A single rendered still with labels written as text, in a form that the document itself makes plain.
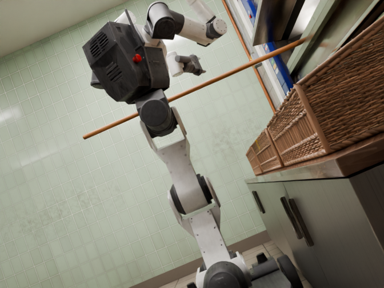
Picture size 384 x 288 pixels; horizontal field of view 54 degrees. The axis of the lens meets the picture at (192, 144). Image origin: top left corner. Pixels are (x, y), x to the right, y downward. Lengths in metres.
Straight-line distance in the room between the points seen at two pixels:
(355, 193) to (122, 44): 1.24
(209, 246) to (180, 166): 0.35
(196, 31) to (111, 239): 2.36
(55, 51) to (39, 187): 1.33
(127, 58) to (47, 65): 2.46
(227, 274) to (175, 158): 0.58
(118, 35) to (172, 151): 0.54
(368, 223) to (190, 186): 1.10
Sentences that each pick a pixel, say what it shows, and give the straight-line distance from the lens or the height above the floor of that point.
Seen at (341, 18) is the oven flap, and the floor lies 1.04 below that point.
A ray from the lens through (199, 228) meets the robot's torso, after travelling 1.62.
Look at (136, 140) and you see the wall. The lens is 3.56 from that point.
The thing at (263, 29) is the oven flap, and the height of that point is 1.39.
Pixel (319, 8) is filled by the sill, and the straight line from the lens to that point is 1.89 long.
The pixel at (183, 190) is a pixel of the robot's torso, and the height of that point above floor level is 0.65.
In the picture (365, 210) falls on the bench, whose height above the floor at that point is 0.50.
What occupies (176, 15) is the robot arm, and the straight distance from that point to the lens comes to 1.70.
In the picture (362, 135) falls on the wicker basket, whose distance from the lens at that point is 0.79.
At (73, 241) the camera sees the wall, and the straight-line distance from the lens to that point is 3.74.
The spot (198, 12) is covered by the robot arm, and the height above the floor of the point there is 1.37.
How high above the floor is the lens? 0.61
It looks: 8 degrees up
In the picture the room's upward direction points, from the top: 23 degrees counter-clockwise
